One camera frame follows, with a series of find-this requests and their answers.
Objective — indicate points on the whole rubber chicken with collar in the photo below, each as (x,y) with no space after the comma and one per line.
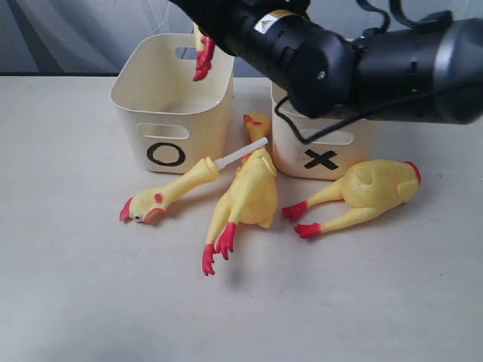
(204,51)

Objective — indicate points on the cream bin marked O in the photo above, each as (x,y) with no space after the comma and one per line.
(171,121)

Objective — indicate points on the cream bin marked X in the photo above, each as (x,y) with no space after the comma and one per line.
(328,157)

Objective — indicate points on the white backdrop curtain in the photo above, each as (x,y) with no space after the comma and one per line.
(99,36)

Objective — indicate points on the headless rubber chicken body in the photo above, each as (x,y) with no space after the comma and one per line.
(370,188)

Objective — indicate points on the broken chicken head with tube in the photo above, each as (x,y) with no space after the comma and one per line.
(144,205)

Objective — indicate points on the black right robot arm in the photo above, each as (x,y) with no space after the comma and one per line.
(408,70)

